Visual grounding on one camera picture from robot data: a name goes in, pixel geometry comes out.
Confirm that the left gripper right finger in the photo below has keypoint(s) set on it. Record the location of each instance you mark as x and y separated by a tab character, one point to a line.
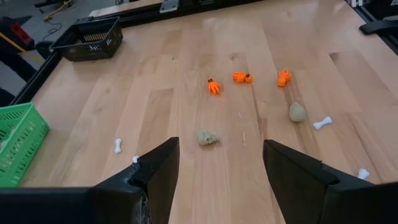
295	180

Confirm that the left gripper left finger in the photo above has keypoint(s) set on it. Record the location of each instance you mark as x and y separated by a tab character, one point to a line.
158	180

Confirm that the small white plastic bone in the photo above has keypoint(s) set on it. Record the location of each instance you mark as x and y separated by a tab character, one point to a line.
322	122
118	145
135	158
363	173

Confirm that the green plastic basket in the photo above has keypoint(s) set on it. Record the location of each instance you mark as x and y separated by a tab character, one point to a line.
18	149

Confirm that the black plastic basket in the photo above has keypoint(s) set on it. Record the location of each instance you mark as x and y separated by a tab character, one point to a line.
87	49

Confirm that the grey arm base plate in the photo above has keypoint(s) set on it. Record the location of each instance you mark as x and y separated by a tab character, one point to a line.
169	5

